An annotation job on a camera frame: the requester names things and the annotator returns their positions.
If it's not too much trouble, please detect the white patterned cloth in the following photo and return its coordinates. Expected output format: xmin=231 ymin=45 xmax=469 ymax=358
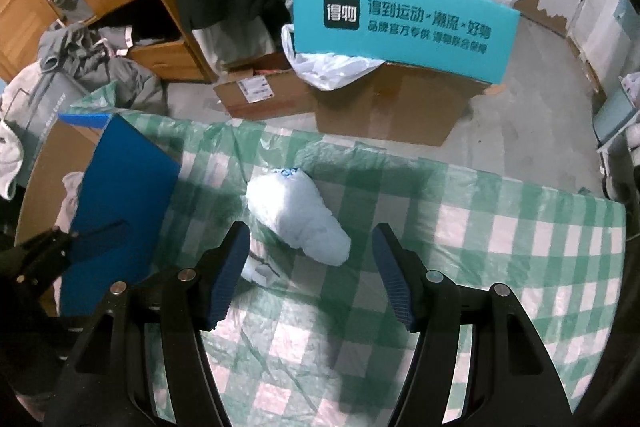
xmin=54 ymin=171 xmax=84 ymax=233

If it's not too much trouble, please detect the teal shoe box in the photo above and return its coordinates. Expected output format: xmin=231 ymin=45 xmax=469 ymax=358
xmin=293 ymin=0 xmax=520 ymax=84

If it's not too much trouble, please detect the small white tissue piece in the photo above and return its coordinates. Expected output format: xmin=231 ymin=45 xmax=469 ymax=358
xmin=241 ymin=253 xmax=280 ymax=287

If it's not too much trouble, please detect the grey paper shopping bag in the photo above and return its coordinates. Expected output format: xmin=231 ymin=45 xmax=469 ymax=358
xmin=1 ymin=63 xmax=89 ymax=187

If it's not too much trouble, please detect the grey clothes pile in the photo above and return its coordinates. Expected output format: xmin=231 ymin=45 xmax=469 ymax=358
xmin=37 ymin=0 xmax=168 ymax=116

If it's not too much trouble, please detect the green checkered tablecloth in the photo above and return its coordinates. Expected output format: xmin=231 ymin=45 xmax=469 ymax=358
xmin=124 ymin=109 xmax=625 ymax=426

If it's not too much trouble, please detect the white plastic bag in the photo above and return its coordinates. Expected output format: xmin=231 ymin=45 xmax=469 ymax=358
xmin=281 ymin=24 xmax=384 ymax=92

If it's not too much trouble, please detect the brown cardboard box floor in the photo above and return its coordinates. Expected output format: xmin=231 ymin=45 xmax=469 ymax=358
xmin=312 ymin=63 xmax=504 ymax=147

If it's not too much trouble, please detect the blue cardboard box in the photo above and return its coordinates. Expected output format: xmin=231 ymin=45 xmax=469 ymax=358
xmin=16 ymin=114 xmax=180 ymax=317

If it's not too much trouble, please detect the pale pink towel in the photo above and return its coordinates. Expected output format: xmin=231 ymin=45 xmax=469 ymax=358
xmin=1 ymin=62 xmax=41 ymax=200

